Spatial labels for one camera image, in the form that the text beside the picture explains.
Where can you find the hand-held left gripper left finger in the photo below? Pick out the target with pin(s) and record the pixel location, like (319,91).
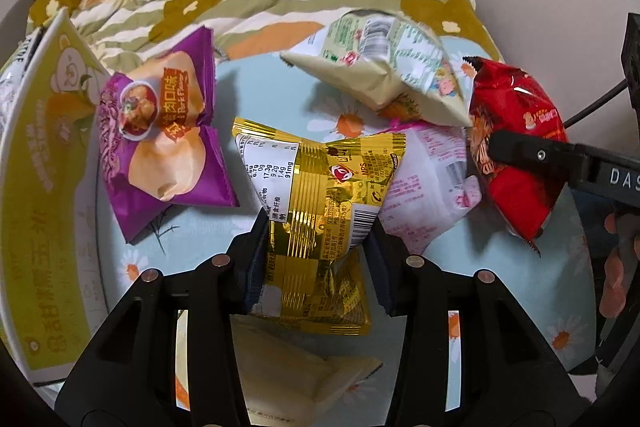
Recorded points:
(255,277)

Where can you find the person's right hand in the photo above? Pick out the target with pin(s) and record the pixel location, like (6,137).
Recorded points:
(622,277)

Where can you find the pale yellow snack packet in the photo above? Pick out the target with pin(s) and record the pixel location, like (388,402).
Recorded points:
(290,367)

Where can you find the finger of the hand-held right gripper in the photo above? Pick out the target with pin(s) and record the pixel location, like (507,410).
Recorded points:
(530,154)

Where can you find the pale pink snack packet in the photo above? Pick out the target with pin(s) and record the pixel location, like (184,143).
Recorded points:
(425,187)

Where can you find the purple chip packet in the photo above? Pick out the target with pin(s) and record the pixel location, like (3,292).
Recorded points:
(165,117)

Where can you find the cream green snack packet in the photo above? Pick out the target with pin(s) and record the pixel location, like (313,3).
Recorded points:
(380,72)

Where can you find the yellow-green cardboard box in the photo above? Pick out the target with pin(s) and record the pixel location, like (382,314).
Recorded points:
(40,187)

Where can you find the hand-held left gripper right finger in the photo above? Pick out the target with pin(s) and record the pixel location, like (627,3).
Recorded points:
(385,287)

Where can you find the red snack packet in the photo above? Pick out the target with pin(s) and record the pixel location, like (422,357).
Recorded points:
(520,202)

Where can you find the gold snack packet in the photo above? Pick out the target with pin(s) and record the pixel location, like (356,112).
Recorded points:
(320,207)

